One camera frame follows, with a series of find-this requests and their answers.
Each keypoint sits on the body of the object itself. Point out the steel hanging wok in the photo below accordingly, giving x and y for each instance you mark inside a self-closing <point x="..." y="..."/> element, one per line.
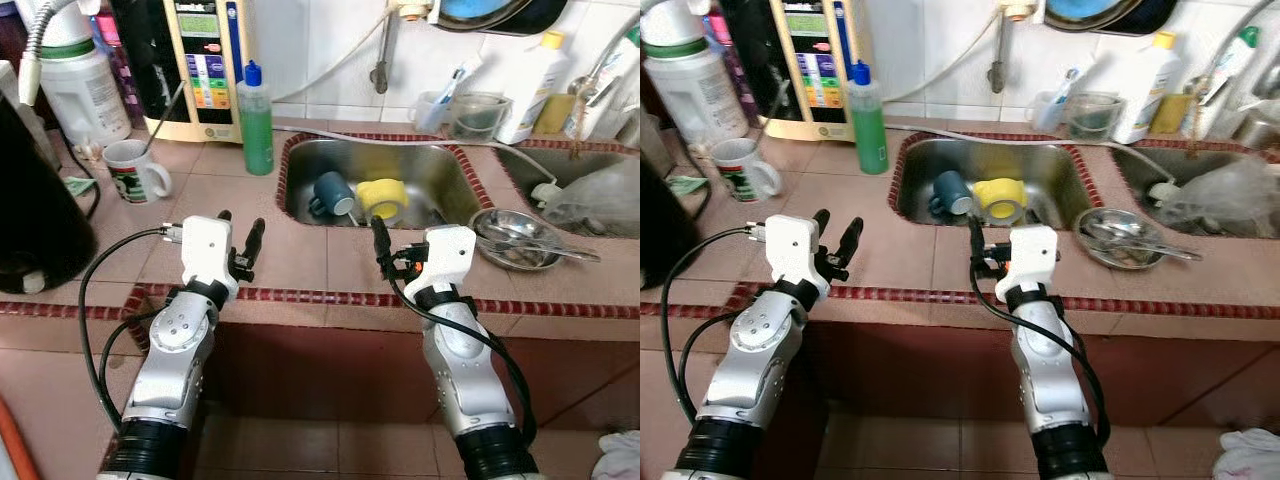
<point x="1090" y="10"/>
<point x="480" y="10"/>

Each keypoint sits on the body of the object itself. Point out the clear toothbrush cup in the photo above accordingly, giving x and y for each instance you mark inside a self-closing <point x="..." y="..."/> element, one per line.
<point x="1048" y="113"/>
<point x="432" y="113"/>

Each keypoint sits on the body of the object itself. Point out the orange curved tube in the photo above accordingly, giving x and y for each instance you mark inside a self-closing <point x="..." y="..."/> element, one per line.
<point x="12" y="440"/>

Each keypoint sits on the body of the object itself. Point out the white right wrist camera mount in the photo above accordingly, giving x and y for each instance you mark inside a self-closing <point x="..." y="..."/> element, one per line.
<point x="1028" y="262"/>
<point x="445" y="260"/>

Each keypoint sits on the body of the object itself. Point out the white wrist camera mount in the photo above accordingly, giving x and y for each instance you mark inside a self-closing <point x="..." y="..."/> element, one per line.
<point x="208" y="250"/>
<point x="1028" y="262"/>
<point x="445" y="260"/>
<point x="795" y="250"/>

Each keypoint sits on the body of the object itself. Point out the clear plastic bag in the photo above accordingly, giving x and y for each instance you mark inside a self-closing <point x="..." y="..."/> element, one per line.
<point x="1230" y="195"/>
<point x="600" y="195"/>

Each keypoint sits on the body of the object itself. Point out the steel flexible kitchen faucet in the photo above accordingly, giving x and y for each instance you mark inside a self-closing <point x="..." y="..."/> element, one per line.
<point x="1215" y="75"/>
<point x="600" y="70"/>

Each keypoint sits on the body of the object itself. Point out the steel fork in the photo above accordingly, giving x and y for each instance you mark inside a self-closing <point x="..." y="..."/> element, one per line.
<point x="570" y="253"/>
<point x="1175" y="253"/>

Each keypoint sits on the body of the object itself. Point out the white bottle yellow cap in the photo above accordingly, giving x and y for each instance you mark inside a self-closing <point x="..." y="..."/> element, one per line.
<point x="530" y="90"/>
<point x="1145" y="90"/>

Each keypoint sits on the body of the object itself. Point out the white mug green print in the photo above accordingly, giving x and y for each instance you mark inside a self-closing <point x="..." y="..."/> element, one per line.
<point x="130" y="175"/>
<point x="738" y="172"/>

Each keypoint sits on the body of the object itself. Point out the small green sachet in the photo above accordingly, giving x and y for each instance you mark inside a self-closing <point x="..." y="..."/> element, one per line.
<point x="710" y="186"/>
<point x="80" y="185"/>

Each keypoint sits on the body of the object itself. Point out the thin white water tube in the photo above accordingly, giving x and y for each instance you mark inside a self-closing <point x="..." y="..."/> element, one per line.
<point x="1018" y="10"/>
<point x="412" y="10"/>

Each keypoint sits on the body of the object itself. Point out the steel sink basin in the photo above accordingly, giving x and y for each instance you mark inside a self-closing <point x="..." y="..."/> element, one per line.
<point x="1040" y="165"/>
<point x="420" y="170"/>
<point x="1140" y="170"/>
<point x="520" y="170"/>

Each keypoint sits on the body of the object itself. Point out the clear measuring cup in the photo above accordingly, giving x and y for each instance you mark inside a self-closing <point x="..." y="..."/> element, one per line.
<point x="1093" y="120"/>
<point x="478" y="120"/>

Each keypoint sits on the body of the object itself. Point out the thin dark stirrer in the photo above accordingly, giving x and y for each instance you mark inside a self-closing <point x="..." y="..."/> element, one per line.
<point x="167" y="118"/>

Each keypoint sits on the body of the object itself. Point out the black round appliance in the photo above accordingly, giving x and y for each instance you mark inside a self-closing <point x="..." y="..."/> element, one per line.
<point x="660" y="230"/>
<point x="40" y="200"/>

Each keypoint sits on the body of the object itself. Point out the white bottle green cap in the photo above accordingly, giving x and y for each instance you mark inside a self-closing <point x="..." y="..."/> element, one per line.
<point x="615" y="95"/>
<point x="1248" y="38"/>

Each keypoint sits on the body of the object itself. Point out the beige water ioniser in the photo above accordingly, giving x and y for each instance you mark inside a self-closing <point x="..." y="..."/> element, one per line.
<point x="205" y="70"/>
<point x="820" y="70"/>

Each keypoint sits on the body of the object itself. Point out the steel bowl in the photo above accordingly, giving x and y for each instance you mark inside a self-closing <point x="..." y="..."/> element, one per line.
<point x="520" y="255"/>
<point x="1125" y="257"/>

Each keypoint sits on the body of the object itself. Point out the white plastic jug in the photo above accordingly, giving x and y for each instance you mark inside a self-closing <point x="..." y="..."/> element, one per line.
<point x="690" y="95"/>
<point x="85" y="95"/>

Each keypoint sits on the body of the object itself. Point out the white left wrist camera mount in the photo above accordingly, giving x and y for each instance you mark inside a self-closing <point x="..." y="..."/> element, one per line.
<point x="208" y="250"/>
<point x="795" y="250"/>

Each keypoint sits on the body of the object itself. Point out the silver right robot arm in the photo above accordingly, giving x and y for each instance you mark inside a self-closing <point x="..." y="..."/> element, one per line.
<point x="1050" y="380"/>
<point x="465" y="380"/>

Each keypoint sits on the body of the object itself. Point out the yellow plastic bowl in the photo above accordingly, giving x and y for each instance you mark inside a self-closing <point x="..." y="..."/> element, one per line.
<point x="1000" y="190"/>
<point x="380" y="190"/>

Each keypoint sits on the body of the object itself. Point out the steel wall tap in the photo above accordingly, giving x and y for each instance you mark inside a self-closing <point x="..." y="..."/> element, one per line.
<point x="998" y="75"/>
<point x="380" y="75"/>

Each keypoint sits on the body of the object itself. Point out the black hanging pan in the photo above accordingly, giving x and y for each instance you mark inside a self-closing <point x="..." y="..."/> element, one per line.
<point x="1155" y="18"/>
<point x="545" y="18"/>

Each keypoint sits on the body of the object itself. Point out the green dish soap bottle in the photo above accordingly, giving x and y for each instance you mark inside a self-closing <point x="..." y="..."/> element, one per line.
<point x="256" y="130"/>
<point x="868" y="130"/>

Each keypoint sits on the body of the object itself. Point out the steel cup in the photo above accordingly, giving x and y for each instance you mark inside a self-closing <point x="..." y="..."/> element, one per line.
<point x="1258" y="128"/>

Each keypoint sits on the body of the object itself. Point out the blue rabbit mug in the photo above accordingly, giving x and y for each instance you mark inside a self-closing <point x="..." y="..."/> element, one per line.
<point x="945" y="190"/>
<point x="325" y="190"/>

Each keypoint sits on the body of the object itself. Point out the white toothbrush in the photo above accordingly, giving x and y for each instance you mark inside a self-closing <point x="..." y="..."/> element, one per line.
<point x="460" y="78"/>
<point x="1075" y="78"/>

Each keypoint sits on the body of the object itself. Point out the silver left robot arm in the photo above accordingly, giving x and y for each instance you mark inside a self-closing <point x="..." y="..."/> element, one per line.
<point x="170" y="370"/>
<point x="750" y="370"/>

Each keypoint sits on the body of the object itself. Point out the mustard yellow sponge block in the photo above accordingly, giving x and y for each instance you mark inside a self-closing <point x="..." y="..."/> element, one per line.
<point x="553" y="115"/>
<point x="1168" y="115"/>

